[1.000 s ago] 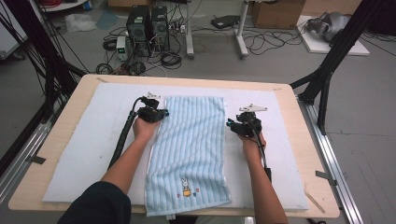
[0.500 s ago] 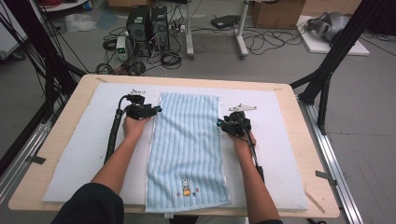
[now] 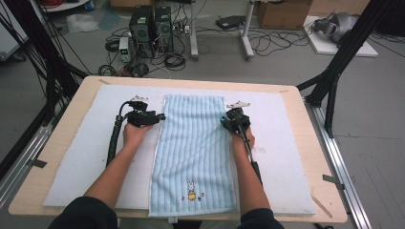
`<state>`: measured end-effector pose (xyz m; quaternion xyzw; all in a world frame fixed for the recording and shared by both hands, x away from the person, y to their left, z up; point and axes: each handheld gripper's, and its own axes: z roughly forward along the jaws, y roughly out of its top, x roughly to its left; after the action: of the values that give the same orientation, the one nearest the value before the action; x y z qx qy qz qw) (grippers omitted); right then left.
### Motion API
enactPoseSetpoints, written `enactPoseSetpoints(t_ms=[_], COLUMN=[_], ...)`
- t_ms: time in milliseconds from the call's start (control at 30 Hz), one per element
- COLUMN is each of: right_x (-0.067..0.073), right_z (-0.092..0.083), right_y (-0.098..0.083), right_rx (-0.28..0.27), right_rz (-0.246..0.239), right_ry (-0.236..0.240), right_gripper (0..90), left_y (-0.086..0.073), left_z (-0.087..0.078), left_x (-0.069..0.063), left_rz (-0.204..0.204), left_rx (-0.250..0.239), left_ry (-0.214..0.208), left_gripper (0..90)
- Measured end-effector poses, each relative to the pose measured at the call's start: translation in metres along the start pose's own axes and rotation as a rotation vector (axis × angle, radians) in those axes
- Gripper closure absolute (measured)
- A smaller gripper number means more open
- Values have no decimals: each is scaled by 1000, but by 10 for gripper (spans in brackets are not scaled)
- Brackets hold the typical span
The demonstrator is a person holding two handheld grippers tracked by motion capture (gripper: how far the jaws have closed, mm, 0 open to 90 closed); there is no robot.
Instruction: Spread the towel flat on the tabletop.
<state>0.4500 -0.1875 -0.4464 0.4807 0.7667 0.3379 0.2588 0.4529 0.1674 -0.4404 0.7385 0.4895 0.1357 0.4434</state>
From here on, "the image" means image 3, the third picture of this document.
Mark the flat black box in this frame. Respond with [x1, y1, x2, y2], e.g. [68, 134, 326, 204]
[215, 14, 246, 31]

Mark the person's left dark sleeve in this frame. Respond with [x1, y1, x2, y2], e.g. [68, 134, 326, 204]
[47, 196, 119, 229]

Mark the white power supply box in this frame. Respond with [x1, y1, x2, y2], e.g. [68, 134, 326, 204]
[118, 36, 132, 63]

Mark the large black computer tower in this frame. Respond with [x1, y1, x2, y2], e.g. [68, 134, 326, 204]
[128, 5, 157, 59]

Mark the person's dark sleeve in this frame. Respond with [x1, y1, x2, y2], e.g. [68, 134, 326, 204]
[47, 196, 119, 229]
[236, 207, 286, 229]

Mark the brown cardboard box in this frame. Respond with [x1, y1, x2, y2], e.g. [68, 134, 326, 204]
[256, 0, 314, 31]

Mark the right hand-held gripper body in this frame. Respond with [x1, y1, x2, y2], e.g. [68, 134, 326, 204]
[224, 100, 252, 135]

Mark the black tape piece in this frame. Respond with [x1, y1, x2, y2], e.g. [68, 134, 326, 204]
[27, 157, 48, 169]

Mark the tangle of black floor cables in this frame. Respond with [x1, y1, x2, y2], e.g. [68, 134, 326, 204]
[247, 27, 310, 58]

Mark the person's right hand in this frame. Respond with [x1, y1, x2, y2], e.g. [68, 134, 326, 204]
[230, 126, 256, 153]

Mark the thin wooden strip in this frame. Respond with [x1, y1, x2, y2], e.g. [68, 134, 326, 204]
[310, 194, 334, 219]

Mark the white foam mat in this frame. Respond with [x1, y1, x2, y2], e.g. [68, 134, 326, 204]
[43, 84, 317, 216]

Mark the grey rounded device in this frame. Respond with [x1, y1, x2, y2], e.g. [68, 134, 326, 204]
[311, 11, 359, 44]

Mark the coiled black cable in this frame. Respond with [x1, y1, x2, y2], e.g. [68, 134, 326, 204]
[163, 52, 187, 72]

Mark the clear plastic bag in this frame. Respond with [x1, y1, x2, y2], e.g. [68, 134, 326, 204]
[66, 12, 100, 34]

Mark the white desk leg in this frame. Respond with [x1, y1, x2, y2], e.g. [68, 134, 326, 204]
[189, 0, 201, 62]
[240, 0, 256, 60]

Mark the person's left hand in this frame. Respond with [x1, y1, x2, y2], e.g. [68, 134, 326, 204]
[122, 122, 155, 151]

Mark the black sleeved gripper cable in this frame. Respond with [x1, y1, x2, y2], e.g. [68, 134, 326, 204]
[105, 100, 136, 169]

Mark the light blue striped towel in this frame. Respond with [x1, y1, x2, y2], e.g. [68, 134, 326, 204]
[147, 94, 241, 224]

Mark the aluminium rail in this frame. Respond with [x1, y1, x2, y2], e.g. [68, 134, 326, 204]
[304, 97, 373, 229]
[0, 104, 64, 208]

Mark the white floor board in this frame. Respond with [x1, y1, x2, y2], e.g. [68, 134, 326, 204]
[302, 15, 379, 58]

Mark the slim black computer tower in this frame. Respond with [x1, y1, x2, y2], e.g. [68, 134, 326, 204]
[154, 5, 175, 53]

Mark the person's right dark sleeve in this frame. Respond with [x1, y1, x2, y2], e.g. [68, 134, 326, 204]
[236, 207, 286, 229]

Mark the black metal frame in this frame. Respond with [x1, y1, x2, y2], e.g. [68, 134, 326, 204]
[295, 0, 396, 139]
[0, 0, 91, 127]

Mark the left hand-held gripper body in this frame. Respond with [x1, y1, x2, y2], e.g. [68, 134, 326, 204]
[125, 94, 160, 129]

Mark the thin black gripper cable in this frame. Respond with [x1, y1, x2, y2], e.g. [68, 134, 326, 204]
[236, 109, 264, 187]

